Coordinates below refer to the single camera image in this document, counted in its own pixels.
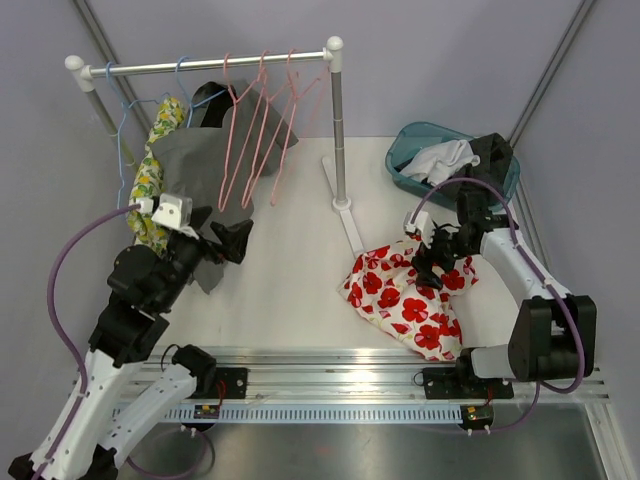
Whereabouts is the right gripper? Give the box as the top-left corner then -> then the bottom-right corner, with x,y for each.
411,222 -> 476,290

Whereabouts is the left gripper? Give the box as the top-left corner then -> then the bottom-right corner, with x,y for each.
156,205 -> 253,310

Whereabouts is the red floral white garment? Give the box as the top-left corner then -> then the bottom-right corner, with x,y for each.
338,237 -> 478,361

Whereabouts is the grey garment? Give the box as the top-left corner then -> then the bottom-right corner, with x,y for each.
149,79 -> 301,295

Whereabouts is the white skirt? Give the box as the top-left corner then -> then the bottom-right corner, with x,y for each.
399,140 -> 481,186

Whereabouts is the pink hanger of dotted skirt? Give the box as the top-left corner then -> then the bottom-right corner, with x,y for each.
217,53 -> 255,212

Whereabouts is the dark dotted skirt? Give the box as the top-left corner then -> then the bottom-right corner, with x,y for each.
464,133 -> 513,194

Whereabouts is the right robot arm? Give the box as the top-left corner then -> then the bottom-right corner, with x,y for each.
403,177 -> 597,396

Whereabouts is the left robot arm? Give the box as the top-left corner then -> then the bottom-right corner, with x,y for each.
8,207 -> 253,479

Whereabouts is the lemon print garment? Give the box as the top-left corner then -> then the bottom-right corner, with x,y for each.
126,97 -> 185,255

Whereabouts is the metal clothes rack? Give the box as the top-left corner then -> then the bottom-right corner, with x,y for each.
64,36 -> 364,256

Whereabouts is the teal plastic bin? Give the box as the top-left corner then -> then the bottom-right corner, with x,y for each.
385,122 -> 520,202

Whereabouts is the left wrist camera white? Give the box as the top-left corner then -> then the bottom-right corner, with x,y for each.
130,193 -> 198,239

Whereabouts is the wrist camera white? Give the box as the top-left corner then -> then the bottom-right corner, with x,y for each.
403,210 -> 436,248
130,193 -> 198,239

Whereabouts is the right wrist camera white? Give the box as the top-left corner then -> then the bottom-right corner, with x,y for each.
403,210 -> 436,248

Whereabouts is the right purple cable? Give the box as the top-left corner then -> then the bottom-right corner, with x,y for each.
412,177 -> 586,434

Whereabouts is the purple cable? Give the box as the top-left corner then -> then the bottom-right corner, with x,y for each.
412,177 -> 586,434
29,202 -> 216,480

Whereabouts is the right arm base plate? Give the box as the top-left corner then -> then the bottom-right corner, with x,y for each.
421,367 -> 514,400

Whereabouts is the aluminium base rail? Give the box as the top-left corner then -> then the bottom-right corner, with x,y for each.
116,346 -> 610,404

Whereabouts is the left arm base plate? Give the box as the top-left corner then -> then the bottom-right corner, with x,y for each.
194,367 -> 249,400

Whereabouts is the slotted cable duct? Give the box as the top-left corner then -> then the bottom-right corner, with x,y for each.
162,404 -> 462,425

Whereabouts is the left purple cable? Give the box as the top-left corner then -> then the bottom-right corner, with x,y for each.
29,202 -> 216,480

